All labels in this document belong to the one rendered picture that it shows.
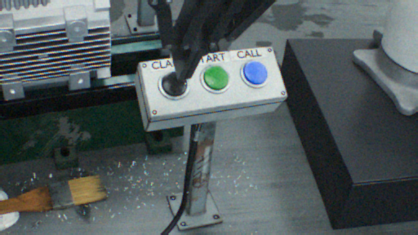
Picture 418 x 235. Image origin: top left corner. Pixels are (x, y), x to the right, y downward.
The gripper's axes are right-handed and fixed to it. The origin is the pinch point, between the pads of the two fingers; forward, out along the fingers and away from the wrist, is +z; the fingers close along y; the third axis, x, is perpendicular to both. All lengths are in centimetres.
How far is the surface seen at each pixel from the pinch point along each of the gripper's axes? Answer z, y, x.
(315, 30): 53, -49, -27
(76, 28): 16.1, 9.4, -13.3
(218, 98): 8.1, -4.8, 2.4
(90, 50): 20.1, 7.5, -11.7
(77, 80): 23.7, 9.7, -9.1
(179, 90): 7.3, -0.3, 1.1
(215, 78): 7.3, -4.8, 0.3
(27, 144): 36.8, 18.7, -4.8
